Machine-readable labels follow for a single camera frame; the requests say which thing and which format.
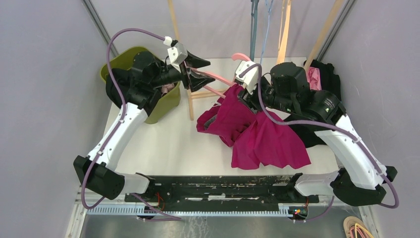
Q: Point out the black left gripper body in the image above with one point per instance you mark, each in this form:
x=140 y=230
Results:
x=184 y=75

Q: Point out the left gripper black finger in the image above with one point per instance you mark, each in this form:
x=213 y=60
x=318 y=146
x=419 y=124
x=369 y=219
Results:
x=198 y=81
x=192 y=61

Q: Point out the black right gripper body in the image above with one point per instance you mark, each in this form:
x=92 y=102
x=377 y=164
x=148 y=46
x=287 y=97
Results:
x=253 y=101

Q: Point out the pink hanger hook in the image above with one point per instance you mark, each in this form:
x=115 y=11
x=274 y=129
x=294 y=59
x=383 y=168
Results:
x=213 y=77

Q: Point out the light pink dress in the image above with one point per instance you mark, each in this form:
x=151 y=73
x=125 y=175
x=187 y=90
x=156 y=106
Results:
x=165 y=89

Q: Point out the magenta skirt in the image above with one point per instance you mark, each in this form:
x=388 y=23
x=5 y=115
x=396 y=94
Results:
x=254 y=138

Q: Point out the beige wooden hanger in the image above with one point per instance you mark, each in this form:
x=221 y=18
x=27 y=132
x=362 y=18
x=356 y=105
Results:
x=284 y=31

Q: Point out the light blue hanger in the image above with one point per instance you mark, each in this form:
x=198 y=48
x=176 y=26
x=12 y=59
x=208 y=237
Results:
x=268 y=7

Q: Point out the grey-blue plastic hanger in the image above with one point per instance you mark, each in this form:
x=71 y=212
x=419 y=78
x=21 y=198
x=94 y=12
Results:
x=254 y=26

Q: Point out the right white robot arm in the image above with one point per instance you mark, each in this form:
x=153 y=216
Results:
x=360 y=180

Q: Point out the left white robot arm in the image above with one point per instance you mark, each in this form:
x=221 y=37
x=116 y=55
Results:
x=97 y=170

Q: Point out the olive green plastic basket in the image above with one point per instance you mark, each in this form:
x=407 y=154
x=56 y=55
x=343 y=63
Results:
x=164 y=101

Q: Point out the pink cloth on pile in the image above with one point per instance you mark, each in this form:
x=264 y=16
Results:
x=314 y=78

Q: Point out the black garment pile with flower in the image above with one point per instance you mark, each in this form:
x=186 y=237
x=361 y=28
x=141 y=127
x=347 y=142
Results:
x=331 y=82

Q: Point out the hangers bundle in corner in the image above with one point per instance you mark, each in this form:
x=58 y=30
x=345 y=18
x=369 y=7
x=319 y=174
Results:
x=355 y=228

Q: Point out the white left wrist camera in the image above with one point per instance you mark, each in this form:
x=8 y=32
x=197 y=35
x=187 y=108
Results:
x=177 y=53

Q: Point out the wooden clothes rack frame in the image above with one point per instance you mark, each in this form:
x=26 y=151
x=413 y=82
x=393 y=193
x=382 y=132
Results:
x=327 y=26

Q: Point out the grey wall conduit strip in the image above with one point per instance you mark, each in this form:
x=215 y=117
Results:
x=97 y=20

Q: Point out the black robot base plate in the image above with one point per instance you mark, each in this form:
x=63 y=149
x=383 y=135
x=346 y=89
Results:
x=221 y=193

